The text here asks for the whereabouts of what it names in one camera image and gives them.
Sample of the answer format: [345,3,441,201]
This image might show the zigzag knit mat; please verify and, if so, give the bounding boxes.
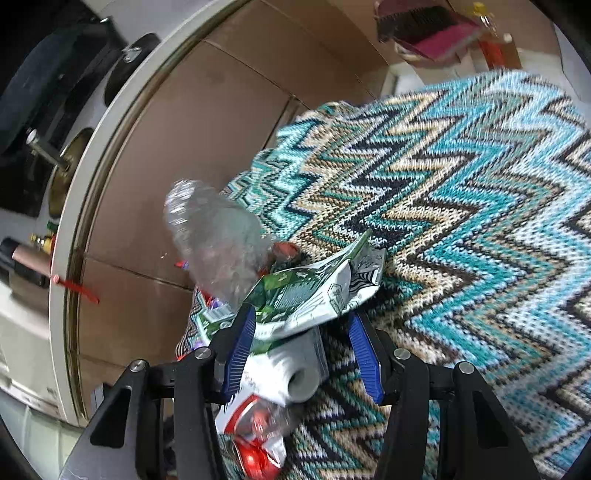
[175,69,591,480]

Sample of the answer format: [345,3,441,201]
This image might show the red ribbon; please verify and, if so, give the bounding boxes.
[51,273,100,305]

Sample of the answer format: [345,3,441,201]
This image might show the brass coloured wok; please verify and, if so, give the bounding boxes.
[25,127,95,220]

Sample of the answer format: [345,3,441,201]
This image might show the green white snack bag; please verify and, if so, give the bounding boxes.
[194,229,387,343]

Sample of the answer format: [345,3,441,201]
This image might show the white paper roll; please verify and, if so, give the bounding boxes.
[240,329,329,408]

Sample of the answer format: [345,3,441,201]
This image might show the black range hood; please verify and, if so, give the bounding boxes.
[0,25,81,160]

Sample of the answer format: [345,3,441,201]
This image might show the crushed clear plastic bottle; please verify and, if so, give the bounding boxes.
[164,179,278,311]

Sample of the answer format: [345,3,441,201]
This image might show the white kitchen countertop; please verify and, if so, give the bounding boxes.
[46,0,252,425]

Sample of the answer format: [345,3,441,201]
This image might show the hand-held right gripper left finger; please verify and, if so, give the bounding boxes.
[58,305,257,480]

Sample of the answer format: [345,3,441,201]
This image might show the amber cooking oil bottle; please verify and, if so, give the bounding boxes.
[471,2,522,70]

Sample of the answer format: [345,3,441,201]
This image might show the black frying pan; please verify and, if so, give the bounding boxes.
[85,16,144,109]

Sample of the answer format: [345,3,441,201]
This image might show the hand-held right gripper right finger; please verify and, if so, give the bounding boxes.
[347,312,541,480]

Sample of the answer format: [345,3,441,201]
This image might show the brown knife block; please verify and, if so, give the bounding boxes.
[0,235,52,289]

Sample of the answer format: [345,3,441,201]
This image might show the brown base cabinets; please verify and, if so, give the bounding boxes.
[74,0,402,416]

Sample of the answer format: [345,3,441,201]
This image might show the red white crushed wrapper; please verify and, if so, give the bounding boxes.
[215,392,301,480]

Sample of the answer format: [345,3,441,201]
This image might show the white cabinet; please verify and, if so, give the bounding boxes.
[0,272,70,418]

